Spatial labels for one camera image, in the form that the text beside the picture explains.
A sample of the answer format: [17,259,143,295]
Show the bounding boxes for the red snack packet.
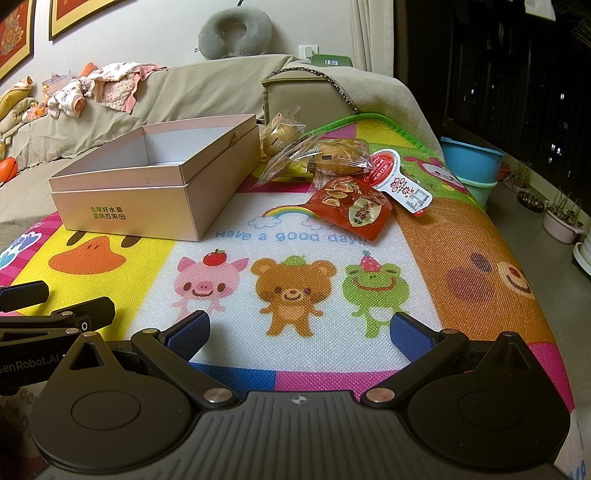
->
[307,178,394,241]

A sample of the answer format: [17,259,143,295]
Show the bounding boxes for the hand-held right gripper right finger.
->
[360,311,532,409]

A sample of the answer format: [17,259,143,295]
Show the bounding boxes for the clear plastic packet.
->
[41,71,71,94]

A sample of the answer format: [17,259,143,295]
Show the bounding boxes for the yellow plush blanket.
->
[0,76,48,141]

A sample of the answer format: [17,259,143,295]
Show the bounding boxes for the teal plastic basin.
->
[465,179,500,209]

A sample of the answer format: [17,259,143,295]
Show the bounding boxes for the small orange toys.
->
[27,98,52,121]

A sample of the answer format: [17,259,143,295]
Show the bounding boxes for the round bread packet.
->
[310,137,373,177]

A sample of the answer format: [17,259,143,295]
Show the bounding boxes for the small bun yellow label packet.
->
[260,105,308,163]

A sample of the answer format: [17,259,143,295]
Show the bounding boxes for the colourful cartoon play mat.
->
[0,113,583,480]

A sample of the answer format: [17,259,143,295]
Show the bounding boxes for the beige sofa cover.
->
[0,54,301,236]

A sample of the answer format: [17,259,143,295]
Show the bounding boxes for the grey neck pillow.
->
[198,7,260,61]

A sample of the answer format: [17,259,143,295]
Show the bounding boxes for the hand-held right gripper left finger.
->
[69,310,234,409]

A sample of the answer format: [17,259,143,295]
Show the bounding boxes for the red white label packet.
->
[365,148,435,217]

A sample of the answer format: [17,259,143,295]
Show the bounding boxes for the rice cracker clear packet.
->
[255,138,324,186]

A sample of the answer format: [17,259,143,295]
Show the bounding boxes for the white plant pot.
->
[542,185,585,245]

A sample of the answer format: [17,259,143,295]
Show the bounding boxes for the dark glass door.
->
[396,0,591,163]

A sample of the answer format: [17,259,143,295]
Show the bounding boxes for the cream curtain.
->
[346,0,408,80]

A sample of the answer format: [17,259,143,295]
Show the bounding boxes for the white orange patterned baby garment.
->
[48,78,88,119]

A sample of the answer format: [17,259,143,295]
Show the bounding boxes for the pink cardboard box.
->
[48,114,260,242]

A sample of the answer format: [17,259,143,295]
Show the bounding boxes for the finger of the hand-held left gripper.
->
[0,296,116,345]
[0,281,50,313]

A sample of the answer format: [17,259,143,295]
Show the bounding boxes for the beige fringed armrest throw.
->
[270,53,445,157]

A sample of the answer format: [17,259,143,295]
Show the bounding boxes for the small dark plant pot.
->
[516,190,544,212]

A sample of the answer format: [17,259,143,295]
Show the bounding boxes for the green digital clock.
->
[311,53,356,69]

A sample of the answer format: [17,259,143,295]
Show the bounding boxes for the red framed wall picture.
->
[0,0,37,82]
[48,0,139,41]

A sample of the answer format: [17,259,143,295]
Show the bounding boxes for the blue plastic basin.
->
[440,136,507,184]

